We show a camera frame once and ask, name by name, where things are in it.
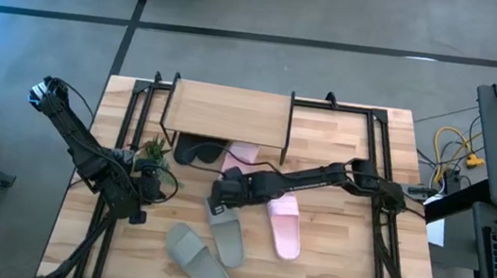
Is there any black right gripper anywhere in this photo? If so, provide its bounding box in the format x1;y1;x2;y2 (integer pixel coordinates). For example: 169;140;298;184
206;172;269;223

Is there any grey rubber slide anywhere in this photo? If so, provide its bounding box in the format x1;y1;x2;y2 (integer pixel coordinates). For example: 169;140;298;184
195;196;253;271
159;221;239;278

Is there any black rubber slide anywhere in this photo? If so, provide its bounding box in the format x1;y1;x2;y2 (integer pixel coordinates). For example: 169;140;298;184
197;135;231;169
172;132;206;169

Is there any pink rubber slide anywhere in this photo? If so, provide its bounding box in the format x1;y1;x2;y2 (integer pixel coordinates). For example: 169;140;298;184
258;188;309;264
221;140;261;180

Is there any small green potted plant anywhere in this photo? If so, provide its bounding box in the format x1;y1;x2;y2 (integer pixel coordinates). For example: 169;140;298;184
130;133;189;189

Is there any white paper sheet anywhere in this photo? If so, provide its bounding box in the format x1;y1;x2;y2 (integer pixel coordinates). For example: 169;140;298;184
422;193;452;249

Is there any black power strip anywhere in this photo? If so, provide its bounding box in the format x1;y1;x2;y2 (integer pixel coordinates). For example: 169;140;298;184
440;167;465;197

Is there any black desk support bar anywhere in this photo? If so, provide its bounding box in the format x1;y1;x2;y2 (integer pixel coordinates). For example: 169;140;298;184
422;172;494;232

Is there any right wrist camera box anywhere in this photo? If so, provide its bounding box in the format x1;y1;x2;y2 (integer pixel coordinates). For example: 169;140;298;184
223;164;247;187

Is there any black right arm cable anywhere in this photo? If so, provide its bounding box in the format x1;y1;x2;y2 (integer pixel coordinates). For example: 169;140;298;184
179;137;279;182

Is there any wooden shelf with black frame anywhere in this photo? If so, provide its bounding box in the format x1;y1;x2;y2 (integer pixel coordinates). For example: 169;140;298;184
156;70;299;167

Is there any black metal rig frame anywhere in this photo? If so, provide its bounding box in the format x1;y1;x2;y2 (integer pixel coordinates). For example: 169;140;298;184
39;57;465;278

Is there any yellow extension cable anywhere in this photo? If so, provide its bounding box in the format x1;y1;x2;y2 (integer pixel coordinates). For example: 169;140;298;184
428;124;489;188

